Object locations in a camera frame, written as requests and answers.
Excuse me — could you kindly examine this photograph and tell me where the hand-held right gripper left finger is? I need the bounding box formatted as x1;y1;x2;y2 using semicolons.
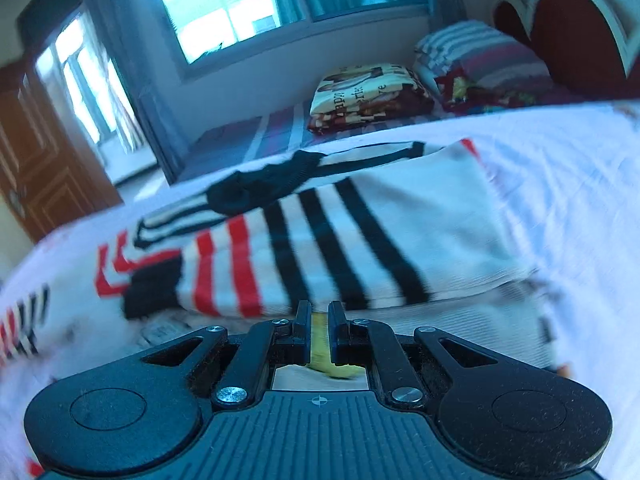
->
141;300;315;408

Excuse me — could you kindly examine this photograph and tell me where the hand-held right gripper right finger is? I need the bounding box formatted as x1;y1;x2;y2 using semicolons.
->
327;300;501;404

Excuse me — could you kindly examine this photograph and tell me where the yellow cloth piece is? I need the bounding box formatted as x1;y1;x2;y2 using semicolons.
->
310;311;362;379

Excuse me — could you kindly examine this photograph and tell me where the striped knit sweater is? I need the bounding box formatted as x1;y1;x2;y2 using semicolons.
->
0;137;566;376

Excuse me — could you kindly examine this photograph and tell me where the purple striped bedsheet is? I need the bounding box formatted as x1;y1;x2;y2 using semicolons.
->
177;96;451;182

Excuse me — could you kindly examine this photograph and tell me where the folded printed blanket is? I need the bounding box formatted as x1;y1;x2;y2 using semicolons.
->
306;63;437;135

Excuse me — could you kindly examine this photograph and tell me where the white floral bedspread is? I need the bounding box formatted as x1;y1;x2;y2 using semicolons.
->
0;100;640;480

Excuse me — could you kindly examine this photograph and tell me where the colourful printed cloth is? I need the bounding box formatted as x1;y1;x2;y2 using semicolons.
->
434;71;533;112

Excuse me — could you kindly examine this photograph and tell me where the grey curtain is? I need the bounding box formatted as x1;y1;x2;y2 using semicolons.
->
70;0;193;186

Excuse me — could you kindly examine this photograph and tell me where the brown wooden door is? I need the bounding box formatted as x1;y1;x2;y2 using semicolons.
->
0;55;124;244

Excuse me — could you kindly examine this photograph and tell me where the striped pillow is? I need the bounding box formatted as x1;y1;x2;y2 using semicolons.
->
412;20;568;107

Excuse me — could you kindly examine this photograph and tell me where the bedroom window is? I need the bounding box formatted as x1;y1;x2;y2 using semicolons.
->
149;0;437;67

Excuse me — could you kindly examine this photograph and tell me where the glass balcony door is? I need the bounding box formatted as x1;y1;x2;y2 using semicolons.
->
34;10;158;183

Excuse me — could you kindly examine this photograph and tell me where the red heart-shaped headboard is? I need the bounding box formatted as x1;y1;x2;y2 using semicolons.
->
492;0;640;103

